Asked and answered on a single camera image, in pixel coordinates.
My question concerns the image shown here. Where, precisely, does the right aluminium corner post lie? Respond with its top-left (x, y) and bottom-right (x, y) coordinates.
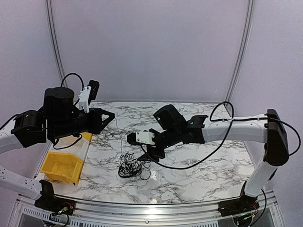
top-left (225, 0), bottom-right (255, 102)

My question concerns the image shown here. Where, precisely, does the white middle bin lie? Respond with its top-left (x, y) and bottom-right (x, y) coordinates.
top-left (48, 135), bottom-right (90, 161)

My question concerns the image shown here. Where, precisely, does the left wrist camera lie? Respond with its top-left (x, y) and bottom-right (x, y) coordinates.
top-left (76, 80), bottom-right (100, 114)

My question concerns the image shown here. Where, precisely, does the yellow bin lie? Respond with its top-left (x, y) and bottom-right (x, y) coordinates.
top-left (81, 132), bottom-right (93, 143)
top-left (40, 152), bottom-right (84, 184)

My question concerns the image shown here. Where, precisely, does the far yellow bin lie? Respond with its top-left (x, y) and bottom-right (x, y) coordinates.
top-left (81, 132), bottom-right (93, 143)

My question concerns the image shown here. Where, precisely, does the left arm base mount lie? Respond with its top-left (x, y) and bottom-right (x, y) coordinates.
top-left (34, 180), bottom-right (75, 215)

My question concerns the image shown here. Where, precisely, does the aluminium corner post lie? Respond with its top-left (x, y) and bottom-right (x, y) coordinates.
top-left (225, 0), bottom-right (255, 102)
top-left (45, 0), bottom-right (68, 87)

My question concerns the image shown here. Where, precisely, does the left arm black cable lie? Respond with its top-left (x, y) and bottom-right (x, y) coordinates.
top-left (0, 72), bottom-right (86, 150)

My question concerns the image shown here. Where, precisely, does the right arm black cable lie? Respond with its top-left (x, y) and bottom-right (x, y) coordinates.
top-left (140, 101), bottom-right (299, 169)

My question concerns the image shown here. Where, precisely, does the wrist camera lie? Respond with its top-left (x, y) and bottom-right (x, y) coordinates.
top-left (76, 80), bottom-right (100, 114)
top-left (127, 131), bottom-right (155, 145)

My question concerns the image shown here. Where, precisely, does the aluminium front rail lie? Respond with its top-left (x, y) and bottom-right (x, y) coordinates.
top-left (8, 191), bottom-right (285, 227)

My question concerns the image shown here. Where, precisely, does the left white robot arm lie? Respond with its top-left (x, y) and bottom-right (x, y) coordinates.
top-left (0, 86), bottom-right (115, 153)

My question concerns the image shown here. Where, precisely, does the left aluminium corner post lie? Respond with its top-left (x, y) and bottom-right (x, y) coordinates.
top-left (45, 0), bottom-right (68, 87)

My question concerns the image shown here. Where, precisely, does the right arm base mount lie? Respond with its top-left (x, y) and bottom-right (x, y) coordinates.
top-left (218, 182), bottom-right (259, 217)

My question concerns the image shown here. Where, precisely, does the near yellow bin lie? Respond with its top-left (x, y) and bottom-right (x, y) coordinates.
top-left (40, 152), bottom-right (84, 184)

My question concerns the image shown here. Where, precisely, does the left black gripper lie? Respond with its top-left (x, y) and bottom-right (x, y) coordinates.
top-left (50, 107), bottom-right (115, 140)

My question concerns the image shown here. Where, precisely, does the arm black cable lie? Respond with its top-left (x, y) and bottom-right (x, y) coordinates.
top-left (140, 101), bottom-right (299, 169)
top-left (0, 72), bottom-right (86, 150)

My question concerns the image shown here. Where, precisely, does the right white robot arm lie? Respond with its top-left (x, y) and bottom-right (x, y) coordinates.
top-left (134, 105), bottom-right (290, 212)

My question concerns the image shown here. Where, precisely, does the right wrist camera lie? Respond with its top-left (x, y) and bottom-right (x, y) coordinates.
top-left (127, 131), bottom-right (155, 145)

